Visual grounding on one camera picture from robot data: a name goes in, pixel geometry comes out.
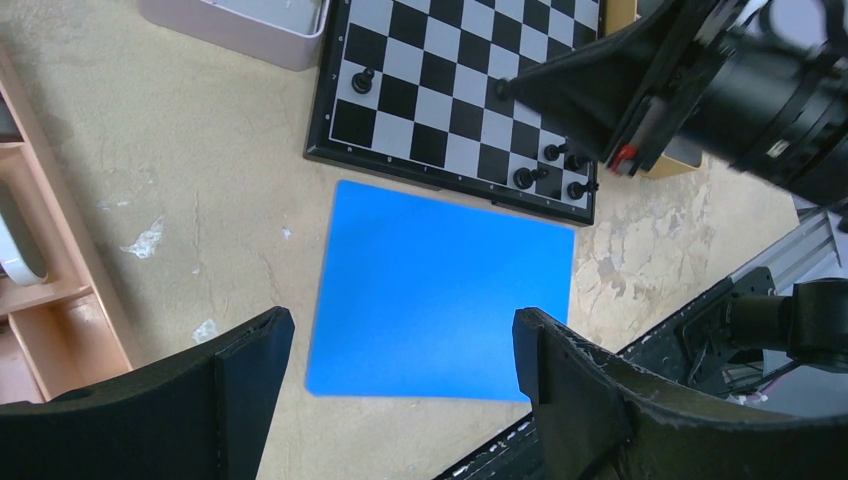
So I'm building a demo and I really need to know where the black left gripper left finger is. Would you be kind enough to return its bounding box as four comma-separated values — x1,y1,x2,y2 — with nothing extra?
1,307,295,479

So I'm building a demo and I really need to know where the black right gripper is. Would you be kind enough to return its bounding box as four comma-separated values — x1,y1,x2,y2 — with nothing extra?
495,1,746,176

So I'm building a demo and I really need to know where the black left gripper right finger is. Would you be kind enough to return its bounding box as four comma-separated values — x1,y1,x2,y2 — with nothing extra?
513,308,847,479

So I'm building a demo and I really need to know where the black pawn second row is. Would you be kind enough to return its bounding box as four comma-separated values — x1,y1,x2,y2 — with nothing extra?
543,143,569,162

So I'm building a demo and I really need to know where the black pawn edge square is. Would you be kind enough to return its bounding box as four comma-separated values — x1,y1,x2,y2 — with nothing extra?
564,154,592,172

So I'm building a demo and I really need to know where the black chess piece corner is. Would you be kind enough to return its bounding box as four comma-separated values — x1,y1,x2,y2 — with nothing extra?
566,180,599,200

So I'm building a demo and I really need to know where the black pawn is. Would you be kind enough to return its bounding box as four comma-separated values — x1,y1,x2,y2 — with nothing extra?
351,68,376,95

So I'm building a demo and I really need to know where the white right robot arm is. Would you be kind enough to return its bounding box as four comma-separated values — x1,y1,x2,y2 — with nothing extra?
496,1,847,215

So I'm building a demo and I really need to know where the yellow tin with black pieces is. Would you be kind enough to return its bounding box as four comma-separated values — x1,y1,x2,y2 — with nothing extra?
602,0,703,180

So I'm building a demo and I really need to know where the pink tin with white pieces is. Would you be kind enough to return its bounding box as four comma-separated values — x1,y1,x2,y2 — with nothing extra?
136,0,330,72

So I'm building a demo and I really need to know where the peach desk organizer tray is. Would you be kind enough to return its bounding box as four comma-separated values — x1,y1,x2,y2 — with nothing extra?
1,54,144,404

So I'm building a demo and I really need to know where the black white chessboard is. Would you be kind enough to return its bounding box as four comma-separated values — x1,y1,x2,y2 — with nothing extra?
305,0,602,226

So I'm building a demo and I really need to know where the blue mat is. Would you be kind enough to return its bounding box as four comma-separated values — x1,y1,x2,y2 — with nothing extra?
305,180,577,402

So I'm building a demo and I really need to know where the white device in tray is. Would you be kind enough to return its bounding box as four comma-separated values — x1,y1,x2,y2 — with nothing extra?
1,181,48,287

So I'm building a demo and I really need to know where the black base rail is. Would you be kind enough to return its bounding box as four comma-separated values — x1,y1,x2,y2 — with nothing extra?
444,267,774,479

